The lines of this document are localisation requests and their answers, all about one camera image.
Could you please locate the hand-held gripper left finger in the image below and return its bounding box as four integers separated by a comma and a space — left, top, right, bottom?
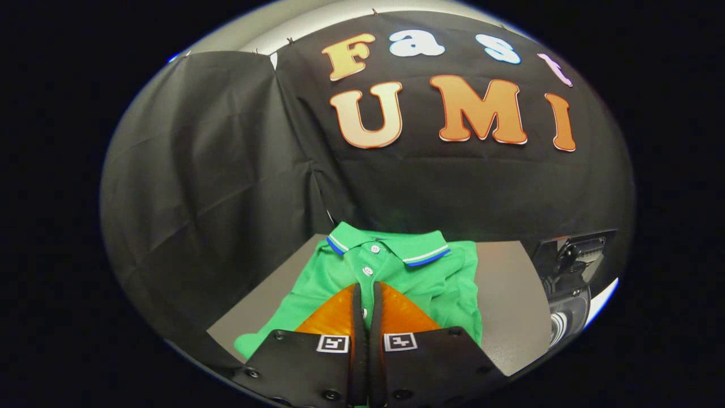
233, 282, 369, 408

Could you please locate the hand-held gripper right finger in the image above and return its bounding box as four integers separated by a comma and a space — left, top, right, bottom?
367, 281, 509, 408

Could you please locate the green polo shirt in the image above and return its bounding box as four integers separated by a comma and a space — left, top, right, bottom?
234, 221, 483, 360

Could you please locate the grey topped stand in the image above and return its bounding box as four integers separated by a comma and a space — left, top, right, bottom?
207, 234, 553, 377

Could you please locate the black backdrop cloth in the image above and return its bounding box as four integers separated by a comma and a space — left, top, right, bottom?
101, 8, 636, 363

